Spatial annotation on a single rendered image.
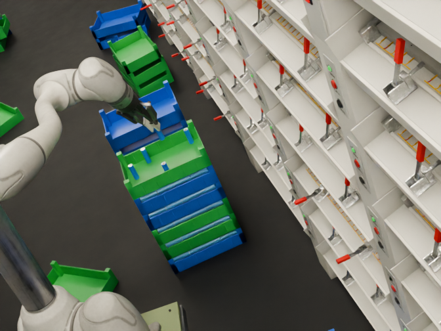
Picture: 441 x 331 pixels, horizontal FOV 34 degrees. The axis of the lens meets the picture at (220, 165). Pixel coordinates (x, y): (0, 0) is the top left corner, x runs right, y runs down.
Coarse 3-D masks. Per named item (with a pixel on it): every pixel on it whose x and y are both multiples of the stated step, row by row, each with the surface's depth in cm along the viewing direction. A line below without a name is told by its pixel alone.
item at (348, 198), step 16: (272, 112) 207; (288, 112) 206; (288, 128) 205; (304, 144) 195; (304, 160) 193; (320, 160) 190; (320, 176) 186; (336, 176) 183; (336, 192) 179; (352, 192) 173; (352, 208) 173; (368, 224) 168; (368, 240) 165
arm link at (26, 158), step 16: (0, 144) 183; (16, 144) 181; (32, 144) 184; (0, 160) 175; (16, 160) 177; (32, 160) 181; (0, 176) 173; (16, 176) 176; (32, 176) 182; (0, 192) 173; (16, 192) 178
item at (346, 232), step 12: (300, 168) 220; (300, 180) 217; (312, 180) 214; (324, 204) 205; (336, 204) 202; (336, 216) 200; (336, 228) 197; (348, 228) 195; (348, 240) 192; (360, 240) 190; (372, 264) 183; (372, 276) 181; (384, 276) 179; (384, 288) 177
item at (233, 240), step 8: (240, 232) 275; (224, 240) 275; (232, 240) 276; (240, 240) 277; (208, 248) 275; (216, 248) 276; (224, 248) 277; (192, 256) 275; (200, 256) 276; (208, 256) 277; (176, 264) 275; (184, 264) 276; (192, 264) 278; (176, 272) 278
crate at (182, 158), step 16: (192, 128) 266; (160, 144) 268; (176, 144) 270; (192, 144) 267; (128, 160) 268; (144, 160) 269; (160, 160) 266; (176, 160) 263; (192, 160) 251; (208, 160) 253; (128, 176) 265; (144, 176) 262; (160, 176) 252; (176, 176) 253; (144, 192) 254
